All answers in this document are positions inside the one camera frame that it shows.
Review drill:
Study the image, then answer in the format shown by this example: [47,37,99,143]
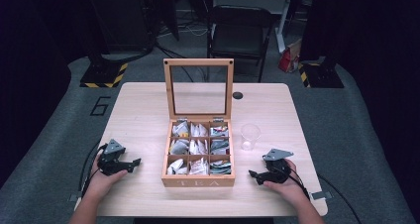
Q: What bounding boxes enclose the person's left hand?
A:
[86,153,129,202]

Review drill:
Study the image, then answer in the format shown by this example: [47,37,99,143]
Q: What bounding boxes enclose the assorted tea bag packets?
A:
[166,121,233,176]

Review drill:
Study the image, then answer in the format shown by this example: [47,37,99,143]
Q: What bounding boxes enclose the white desk leg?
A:
[274,0,296,55]

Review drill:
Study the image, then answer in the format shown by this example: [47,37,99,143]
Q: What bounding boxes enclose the black floor cable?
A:
[316,172,364,224]

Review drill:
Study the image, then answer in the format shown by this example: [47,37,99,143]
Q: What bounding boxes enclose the clear plastic cup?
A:
[240,123,262,152]

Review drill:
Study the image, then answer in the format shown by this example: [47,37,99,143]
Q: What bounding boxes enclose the black folding chair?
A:
[206,4,275,83]

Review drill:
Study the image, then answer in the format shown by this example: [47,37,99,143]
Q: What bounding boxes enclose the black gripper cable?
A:
[78,143,109,197]
[286,164,312,201]

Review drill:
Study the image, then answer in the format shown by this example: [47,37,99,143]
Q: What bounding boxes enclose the white floor cables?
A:
[157,19,210,39]

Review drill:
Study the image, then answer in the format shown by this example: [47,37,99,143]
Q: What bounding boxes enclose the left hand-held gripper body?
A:
[96,138,134,176]

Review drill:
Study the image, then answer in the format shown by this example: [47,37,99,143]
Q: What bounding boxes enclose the wooden tea box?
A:
[160,57,237,188]

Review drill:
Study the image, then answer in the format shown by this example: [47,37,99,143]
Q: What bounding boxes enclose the red paper bag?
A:
[277,38,303,74]

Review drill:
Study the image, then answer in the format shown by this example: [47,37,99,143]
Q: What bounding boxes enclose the striped black stand base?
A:
[79,59,129,89]
[297,60,345,89]

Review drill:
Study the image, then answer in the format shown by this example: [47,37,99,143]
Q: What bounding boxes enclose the person's right hand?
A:
[262,159,310,206]

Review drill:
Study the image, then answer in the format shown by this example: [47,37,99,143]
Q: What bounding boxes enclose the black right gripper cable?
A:
[286,164,312,201]

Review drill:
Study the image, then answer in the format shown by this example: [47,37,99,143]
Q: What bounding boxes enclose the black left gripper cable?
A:
[78,143,109,197]

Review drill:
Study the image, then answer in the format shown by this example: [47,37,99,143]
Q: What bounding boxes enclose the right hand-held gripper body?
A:
[261,148,295,185]

